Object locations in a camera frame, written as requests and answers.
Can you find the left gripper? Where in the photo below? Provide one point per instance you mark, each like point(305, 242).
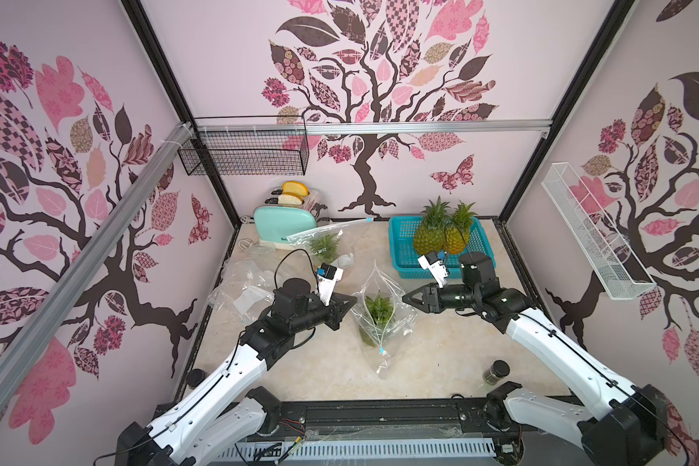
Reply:
point(336, 310)

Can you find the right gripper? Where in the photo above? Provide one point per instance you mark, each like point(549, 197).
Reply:
point(429, 297)

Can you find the yellow pineapple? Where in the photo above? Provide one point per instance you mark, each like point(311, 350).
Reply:
point(458, 228)

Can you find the blue-zip zip-top bag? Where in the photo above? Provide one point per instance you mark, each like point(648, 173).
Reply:
point(246, 298)

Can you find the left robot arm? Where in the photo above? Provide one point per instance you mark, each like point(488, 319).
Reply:
point(227, 406)

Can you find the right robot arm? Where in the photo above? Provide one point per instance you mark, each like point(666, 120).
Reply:
point(615, 422)

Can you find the pineapple in back left bag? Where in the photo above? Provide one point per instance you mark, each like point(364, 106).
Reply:
point(325, 248)

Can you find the dark lidded spice jar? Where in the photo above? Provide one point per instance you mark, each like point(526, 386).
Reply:
point(497, 371)

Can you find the mint green toaster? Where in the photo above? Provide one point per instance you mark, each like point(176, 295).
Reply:
point(275, 223)

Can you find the white bread slice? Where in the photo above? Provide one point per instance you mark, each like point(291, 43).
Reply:
point(288, 199)

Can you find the yellow bread slice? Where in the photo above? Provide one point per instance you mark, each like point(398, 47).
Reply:
point(295, 188)

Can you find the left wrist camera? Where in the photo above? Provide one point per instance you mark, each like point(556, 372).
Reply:
point(328, 276)

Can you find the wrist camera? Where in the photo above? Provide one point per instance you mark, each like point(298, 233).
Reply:
point(434, 263)
point(328, 276)

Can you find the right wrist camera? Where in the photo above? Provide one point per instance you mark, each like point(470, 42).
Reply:
point(434, 263)

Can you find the white slotted cable duct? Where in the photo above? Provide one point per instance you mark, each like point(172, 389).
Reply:
point(273, 453)

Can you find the clear acrylic wall shelf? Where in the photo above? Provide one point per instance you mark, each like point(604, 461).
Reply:
point(607, 250)

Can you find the black wire wall basket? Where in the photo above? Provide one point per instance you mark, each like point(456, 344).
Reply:
point(247, 146)

